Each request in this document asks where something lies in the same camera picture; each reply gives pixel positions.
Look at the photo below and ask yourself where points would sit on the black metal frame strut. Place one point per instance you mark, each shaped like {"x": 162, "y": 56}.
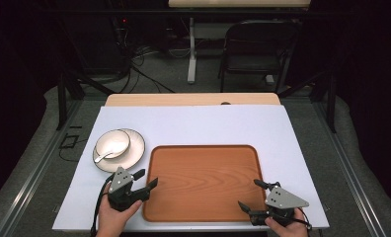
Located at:
{"x": 62, "y": 98}
{"x": 330, "y": 102}

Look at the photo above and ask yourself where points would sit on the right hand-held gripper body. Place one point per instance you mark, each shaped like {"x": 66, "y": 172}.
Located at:
{"x": 284, "y": 199}

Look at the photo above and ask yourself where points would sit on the desk with white leg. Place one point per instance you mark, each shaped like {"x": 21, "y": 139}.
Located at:
{"x": 192, "y": 65}

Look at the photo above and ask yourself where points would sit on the black folding chair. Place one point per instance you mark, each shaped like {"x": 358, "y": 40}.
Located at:
{"x": 249, "y": 64}

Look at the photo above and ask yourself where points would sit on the white ceramic plate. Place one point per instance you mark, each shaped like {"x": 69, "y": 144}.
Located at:
{"x": 136, "y": 149}

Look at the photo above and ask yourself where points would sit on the white table sheet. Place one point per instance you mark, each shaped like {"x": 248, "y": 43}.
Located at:
{"x": 200, "y": 125}

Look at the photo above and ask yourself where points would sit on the white ceramic bowl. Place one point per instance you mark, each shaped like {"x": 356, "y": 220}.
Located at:
{"x": 116, "y": 141}

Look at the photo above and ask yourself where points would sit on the brown wooden tray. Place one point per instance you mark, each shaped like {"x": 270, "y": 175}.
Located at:
{"x": 203, "y": 182}

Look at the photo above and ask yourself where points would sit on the aluminium floor rail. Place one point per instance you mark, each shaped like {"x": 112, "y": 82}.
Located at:
{"x": 35, "y": 171}
{"x": 348, "y": 171}

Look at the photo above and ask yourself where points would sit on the person's left hand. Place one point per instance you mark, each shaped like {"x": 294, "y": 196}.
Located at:
{"x": 113, "y": 220}

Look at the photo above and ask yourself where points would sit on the white ceramic spoon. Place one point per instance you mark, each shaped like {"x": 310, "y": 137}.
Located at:
{"x": 99, "y": 158}

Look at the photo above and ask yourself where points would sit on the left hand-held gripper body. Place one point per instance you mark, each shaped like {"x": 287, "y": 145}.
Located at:
{"x": 120, "y": 182}

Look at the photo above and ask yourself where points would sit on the black equipment with red light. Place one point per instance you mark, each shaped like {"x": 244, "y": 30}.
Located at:
{"x": 121, "y": 31}

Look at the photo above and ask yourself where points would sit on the black floor socket box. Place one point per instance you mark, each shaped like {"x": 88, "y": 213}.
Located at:
{"x": 68, "y": 141}

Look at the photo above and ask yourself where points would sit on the person's right hand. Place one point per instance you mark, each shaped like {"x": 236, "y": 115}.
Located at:
{"x": 290, "y": 230}

